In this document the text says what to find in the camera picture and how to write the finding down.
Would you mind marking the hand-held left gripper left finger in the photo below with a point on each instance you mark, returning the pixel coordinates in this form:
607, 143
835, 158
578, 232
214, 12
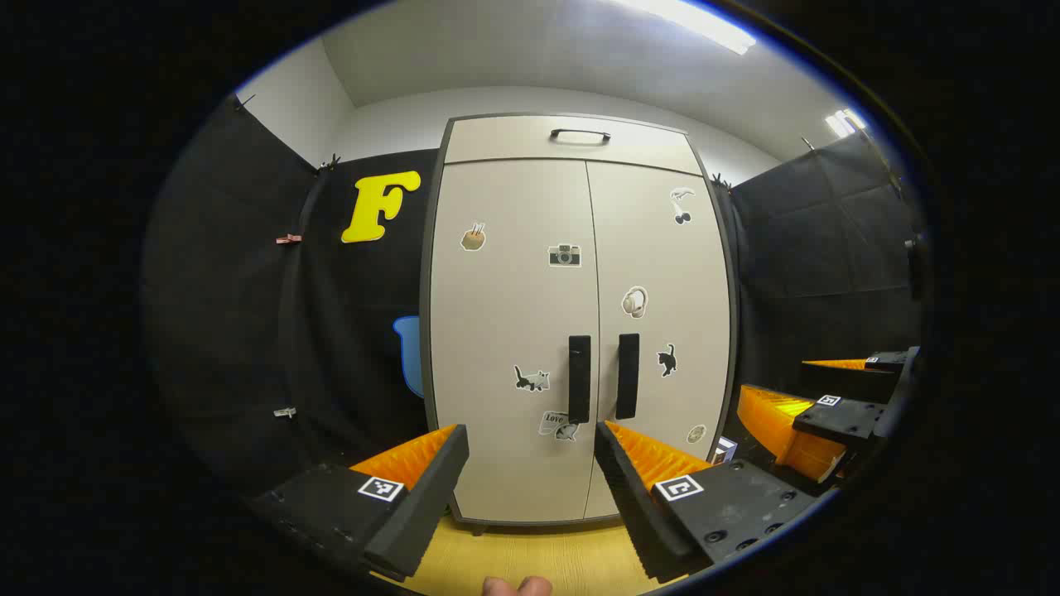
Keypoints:
422, 513

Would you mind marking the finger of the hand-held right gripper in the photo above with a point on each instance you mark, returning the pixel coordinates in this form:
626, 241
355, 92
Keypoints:
853, 382
840, 420

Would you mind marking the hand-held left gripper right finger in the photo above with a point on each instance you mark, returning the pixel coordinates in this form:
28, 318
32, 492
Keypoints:
633, 513

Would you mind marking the double-door shoe cabinet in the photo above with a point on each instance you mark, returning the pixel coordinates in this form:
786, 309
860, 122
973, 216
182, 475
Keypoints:
425, 331

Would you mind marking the camera sticker shoe cabinet door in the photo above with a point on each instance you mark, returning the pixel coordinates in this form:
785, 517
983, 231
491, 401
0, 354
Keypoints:
497, 331

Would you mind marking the headphone sticker shoe cabinet door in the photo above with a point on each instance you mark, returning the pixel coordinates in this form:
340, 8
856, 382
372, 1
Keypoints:
662, 273

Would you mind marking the beige cabinet top drawer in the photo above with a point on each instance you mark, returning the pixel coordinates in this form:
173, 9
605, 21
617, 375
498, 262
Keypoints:
497, 141

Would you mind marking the small ceiling light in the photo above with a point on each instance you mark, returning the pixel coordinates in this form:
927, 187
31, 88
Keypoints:
845, 122

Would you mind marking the black backdrop cloth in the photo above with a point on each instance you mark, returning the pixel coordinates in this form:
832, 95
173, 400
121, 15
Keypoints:
248, 314

